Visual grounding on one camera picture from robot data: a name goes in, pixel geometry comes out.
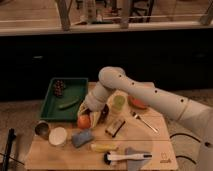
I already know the yellow banana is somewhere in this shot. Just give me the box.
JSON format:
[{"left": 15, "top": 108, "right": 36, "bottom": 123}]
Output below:
[{"left": 90, "top": 144, "right": 118, "bottom": 152}]

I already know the orange apple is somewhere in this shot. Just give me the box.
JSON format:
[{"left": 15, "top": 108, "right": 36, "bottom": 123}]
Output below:
[{"left": 77, "top": 115, "right": 91, "bottom": 129}]

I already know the grey cloth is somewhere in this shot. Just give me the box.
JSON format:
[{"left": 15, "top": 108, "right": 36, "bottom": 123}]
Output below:
[{"left": 125, "top": 147, "right": 149, "bottom": 171}]

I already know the dark grape bunch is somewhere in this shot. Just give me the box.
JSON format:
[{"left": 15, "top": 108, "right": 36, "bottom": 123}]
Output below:
[{"left": 53, "top": 80, "right": 65, "bottom": 97}]

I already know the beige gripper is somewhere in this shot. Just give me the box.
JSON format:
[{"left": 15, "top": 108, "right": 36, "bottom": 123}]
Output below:
[{"left": 77, "top": 102, "right": 100, "bottom": 128}]

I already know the green cucumber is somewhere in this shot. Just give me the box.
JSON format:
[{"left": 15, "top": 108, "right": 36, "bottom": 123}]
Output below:
[{"left": 58, "top": 98, "right": 80, "bottom": 110}]

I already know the silver fork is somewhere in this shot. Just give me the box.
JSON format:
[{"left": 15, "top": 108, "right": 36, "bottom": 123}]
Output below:
[{"left": 131, "top": 112, "right": 158, "bottom": 133}]

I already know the black cable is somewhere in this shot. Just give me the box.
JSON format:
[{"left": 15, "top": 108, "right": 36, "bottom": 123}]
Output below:
[{"left": 169, "top": 132, "right": 202, "bottom": 171}]

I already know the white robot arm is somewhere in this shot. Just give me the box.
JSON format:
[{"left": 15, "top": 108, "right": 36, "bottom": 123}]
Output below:
[{"left": 83, "top": 66, "right": 213, "bottom": 171}]

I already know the orange bowl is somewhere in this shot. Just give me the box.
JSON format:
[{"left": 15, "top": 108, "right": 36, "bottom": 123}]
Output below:
[{"left": 128, "top": 96, "right": 147, "bottom": 109}]

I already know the metal cup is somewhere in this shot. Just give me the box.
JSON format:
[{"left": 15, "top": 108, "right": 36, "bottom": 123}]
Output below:
[{"left": 35, "top": 121, "right": 50, "bottom": 140}]

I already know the black tripod stand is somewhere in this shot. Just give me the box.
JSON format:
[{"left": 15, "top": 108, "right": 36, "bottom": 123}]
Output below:
[{"left": 0, "top": 128, "right": 23, "bottom": 171}]

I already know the dark brown bowl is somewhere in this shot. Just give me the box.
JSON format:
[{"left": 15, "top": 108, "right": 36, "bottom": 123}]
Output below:
[{"left": 98, "top": 104, "right": 109, "bottom": 123}]

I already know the green translucent cup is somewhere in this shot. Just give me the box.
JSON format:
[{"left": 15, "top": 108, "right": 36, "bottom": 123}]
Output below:
[{"left": 112, "top": 95, "right": 125, "bottom": 111}]

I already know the blue sponge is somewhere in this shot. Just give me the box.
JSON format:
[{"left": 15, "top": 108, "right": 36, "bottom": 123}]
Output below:
[{"left": 71, "top": 129, "right": 94, "bottom": 148}]

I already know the white dish brush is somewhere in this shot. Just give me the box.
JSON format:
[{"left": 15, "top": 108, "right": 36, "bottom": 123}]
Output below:
[{"left": 103, "top": 152, "right": 152, "bottom": 164}]

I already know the green plastic tray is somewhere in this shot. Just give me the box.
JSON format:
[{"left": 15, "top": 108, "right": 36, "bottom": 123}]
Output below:
[{"left": 40, "top": 77, "right": 88, "bottom": 122}]

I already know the small brown box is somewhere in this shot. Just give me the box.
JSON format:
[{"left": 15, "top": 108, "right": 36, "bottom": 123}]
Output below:
[{"left": 105, "top": 118, "right": 125, "bottom": 138}]

